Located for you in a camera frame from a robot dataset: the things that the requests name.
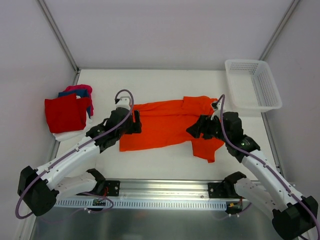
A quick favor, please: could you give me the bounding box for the orange t shirt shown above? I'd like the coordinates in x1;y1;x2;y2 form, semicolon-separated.
119;96;224;163

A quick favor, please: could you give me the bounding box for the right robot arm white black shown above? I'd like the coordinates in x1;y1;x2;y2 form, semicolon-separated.
186;112;320;240

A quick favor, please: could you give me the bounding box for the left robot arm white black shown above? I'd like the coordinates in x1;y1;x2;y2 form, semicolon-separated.
15;107;142;219

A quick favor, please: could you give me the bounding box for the blue folded t shirt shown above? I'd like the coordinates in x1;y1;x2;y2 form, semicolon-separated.
58;89;90;98

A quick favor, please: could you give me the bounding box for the pink folded t shirt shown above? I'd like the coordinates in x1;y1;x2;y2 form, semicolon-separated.
63;84;94;117

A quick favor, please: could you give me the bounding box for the red folded t shirt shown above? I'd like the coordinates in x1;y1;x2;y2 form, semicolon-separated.
44;93;91;134

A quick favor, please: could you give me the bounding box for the white plastic basket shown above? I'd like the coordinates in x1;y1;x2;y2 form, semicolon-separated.
224;59;283;113

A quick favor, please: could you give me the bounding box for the white folded t shirt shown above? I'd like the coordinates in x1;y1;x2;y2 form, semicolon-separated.
50;109;92;142

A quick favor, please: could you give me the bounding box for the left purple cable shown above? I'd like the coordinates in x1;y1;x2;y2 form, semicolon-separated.
14;89;135;220

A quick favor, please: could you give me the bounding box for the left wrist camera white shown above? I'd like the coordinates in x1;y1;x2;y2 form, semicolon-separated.
115;96;132;110

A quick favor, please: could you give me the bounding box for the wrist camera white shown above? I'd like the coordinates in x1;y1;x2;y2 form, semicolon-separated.
210;100;225;121
115;96;132;110

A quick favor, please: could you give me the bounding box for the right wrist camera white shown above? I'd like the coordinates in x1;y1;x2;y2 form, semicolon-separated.
210;100;225;121

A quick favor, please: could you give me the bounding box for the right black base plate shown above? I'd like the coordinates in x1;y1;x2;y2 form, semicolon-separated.
207;181;242;199

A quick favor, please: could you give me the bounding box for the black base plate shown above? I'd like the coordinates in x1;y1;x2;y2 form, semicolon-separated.
89;180;121;197
207;181;242;199

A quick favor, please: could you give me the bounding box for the aluminium mounting rail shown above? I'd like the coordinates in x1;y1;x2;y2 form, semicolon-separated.
59;177;300;202

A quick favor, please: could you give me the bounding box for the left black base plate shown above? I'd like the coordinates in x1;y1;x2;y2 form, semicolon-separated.
89;180;121;197

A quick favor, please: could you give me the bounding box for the white slotted cable duct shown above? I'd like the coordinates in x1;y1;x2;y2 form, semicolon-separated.
55;197;227;211

